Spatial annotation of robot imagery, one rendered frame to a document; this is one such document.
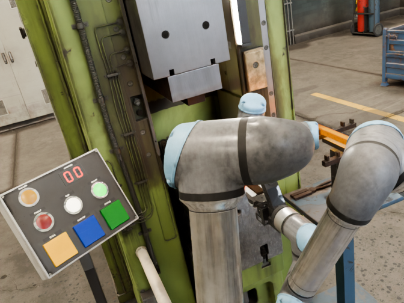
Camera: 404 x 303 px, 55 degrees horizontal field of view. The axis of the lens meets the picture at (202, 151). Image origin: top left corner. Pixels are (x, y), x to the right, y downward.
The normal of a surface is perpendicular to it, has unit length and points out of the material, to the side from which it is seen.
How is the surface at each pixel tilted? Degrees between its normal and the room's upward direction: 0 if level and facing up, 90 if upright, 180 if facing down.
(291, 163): 101
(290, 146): 68
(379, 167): 51
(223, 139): 44
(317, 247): 79
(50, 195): 60
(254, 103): 29
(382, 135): 23
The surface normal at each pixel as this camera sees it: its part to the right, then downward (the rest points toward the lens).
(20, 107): 0.37, 0.32
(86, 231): 0.54, -0.31
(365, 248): -0.18, -0.90
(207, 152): -0.29, -0.01
